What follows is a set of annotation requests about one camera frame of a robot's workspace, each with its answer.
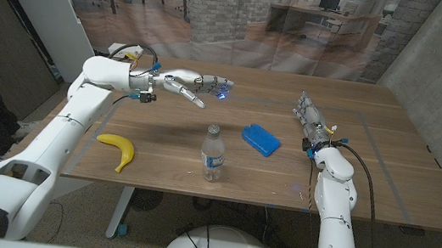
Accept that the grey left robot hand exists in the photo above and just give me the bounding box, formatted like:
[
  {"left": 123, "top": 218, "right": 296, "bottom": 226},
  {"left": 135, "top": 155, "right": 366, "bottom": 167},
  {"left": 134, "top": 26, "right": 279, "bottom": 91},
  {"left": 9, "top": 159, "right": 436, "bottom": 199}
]
[{"left": 147, "top": 65, "right": 237, "bottom": 113}]

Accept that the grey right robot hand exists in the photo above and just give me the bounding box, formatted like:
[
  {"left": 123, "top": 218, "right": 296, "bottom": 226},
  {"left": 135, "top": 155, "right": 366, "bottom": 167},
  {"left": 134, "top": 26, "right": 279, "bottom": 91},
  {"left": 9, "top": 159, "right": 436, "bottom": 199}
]
[{"left": 288, "top": 89, "right": 339, "bottom": 154}]

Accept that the clear plastic water bottle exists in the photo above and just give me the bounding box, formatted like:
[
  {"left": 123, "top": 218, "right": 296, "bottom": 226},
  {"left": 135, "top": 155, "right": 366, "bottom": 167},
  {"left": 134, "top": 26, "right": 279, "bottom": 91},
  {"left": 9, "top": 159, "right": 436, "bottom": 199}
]
[{"left": 196, "top": 122, "right": 229, "bottom": 184}]

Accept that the blue ice pack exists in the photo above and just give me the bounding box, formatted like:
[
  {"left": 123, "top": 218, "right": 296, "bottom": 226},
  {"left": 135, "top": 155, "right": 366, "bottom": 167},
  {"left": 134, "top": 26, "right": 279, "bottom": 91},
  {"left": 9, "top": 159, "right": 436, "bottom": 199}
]
[{"left": 238, "top": 121, "right": 284, "bottom": 159}]

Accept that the yellow toy banana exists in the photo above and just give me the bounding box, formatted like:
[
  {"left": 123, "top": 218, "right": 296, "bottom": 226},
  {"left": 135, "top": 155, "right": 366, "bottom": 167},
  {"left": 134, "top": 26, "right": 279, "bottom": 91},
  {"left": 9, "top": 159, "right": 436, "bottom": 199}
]
[{"left": 92, "top": 132, "right": 138, "bottom": 176}]

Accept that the white power strip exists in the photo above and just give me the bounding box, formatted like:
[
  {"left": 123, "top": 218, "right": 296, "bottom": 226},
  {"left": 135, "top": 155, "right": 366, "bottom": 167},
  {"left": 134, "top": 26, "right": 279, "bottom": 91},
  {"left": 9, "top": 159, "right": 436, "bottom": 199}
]
[{"left": 108, "top": 42, "right": 144, "bottom": 63}]

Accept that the printed office backdrop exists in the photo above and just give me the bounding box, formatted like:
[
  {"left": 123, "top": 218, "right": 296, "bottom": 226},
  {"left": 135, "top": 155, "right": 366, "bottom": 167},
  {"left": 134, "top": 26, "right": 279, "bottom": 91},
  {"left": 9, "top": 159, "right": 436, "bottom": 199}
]
[{"left": 39, "top": 0, "right": 442, "bottom": 93}]

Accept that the round black floor fan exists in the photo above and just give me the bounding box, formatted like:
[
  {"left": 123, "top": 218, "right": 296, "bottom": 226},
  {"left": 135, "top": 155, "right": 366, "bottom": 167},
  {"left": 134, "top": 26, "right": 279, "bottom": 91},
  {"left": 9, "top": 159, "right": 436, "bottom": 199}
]
[{"left": 128, "top": 187, "right": 165, "bottom": 215}]

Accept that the white table leg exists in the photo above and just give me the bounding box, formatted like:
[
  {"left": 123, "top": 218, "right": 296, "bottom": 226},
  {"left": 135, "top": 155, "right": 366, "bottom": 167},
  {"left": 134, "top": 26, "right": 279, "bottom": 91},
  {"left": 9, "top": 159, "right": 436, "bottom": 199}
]
[{"left": 104, "top": 183, "right": 137, "bottom": 242}]

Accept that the blue table foot caster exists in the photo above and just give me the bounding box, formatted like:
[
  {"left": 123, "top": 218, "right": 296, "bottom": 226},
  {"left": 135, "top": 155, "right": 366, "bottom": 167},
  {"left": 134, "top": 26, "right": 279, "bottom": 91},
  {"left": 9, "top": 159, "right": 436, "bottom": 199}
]
[{"left": 115, "top": 222, "right": 130, "bottom": 240}]

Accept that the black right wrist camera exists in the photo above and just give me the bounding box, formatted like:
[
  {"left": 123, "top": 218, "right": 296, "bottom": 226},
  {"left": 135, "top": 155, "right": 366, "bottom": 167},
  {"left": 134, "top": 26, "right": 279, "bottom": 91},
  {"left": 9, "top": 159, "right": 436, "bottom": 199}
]
[{"left": 299, "top": 136, "right": 319, "bottom": 160}]

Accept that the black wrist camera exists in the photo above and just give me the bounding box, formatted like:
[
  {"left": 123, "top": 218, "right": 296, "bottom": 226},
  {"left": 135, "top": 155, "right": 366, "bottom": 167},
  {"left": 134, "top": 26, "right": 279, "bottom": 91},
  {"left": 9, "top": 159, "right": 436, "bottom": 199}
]
[
  {"left": 299, "top": 136, "right": 319, "bottom": 160},
  {"left": 127, "top": 90, "right": 158, "bottom": 106}
]

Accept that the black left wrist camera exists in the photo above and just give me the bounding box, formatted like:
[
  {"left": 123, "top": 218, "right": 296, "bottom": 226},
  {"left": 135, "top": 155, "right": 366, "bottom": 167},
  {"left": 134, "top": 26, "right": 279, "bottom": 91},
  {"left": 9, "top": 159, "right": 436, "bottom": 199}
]
[{"left": 127, "top": 90, "right": 158, "bottom": 106}]

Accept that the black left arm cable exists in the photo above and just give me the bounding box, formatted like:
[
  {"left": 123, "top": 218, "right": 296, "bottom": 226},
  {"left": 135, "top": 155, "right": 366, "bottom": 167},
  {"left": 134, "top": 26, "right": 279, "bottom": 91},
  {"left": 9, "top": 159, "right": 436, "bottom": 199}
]
[{"left": 107, "top": 39, "right": 161, "bottom": 68}]

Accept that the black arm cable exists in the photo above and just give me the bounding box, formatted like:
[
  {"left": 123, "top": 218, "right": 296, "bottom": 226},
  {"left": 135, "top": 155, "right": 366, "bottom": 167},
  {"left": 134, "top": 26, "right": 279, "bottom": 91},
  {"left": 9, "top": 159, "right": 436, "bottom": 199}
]
[
  {"left": 107, "top": 39, "right": 161, "bottom": 68},
  {"left": 315, "top": 140, "right": 401, "bottom": 248}
]

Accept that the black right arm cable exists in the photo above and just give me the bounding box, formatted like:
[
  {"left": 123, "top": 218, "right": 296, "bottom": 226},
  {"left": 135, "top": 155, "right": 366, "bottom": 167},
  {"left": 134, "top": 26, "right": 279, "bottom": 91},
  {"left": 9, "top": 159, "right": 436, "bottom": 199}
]
[{"left": 315, "top": 140, "right": 401, "bottom": 248}]

